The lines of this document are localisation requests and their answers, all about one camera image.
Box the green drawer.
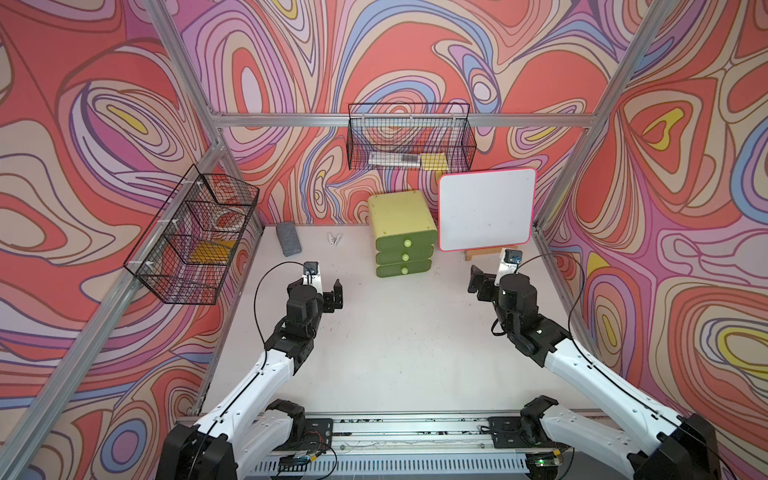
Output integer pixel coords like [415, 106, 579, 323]
[375, 230, 438, 252]
[375, 244, 434, 266]
[376, 259, 432, 278]

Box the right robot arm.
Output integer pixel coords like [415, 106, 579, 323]
[468, 263, 722, 479]

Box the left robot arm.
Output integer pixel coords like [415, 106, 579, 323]
[155, 278, 343, 479]

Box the yellow green drawer cabinet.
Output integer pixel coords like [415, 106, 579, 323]
[368, 190, 437, 237]

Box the wooden easel stand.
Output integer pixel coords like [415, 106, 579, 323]
[464, 246, 504, 261]

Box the white clip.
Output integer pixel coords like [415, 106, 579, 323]
[327, 232, 343, 246]

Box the pink framed whiteboard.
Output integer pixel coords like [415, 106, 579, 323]
[438, 168, 537, 252]

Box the grey sponge block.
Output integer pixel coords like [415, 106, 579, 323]
[276, 222, 302, 257]

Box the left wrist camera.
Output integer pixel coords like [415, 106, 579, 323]
[302, 261, 323, 293]

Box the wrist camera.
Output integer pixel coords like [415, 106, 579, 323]
[302, 261, 323, 293]
[494, 248, 523, 286]

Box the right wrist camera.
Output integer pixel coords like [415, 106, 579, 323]
[494, 248, 523, 286]

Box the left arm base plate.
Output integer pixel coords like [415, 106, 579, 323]
[273, 418, 334, 453]

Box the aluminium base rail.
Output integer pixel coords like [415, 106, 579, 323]
[149, 410, 679, 480]

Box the back black wire basket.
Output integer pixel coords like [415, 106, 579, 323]
[346, 100, 477, 173]

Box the black wire basket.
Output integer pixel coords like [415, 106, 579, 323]
[123, 166, 260, 305]
[346, 100, 477, 173]

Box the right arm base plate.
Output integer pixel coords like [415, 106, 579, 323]
[478, 416, 571, 451]

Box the left black wire basket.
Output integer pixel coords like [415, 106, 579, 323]
[123, 166, 260, 305]

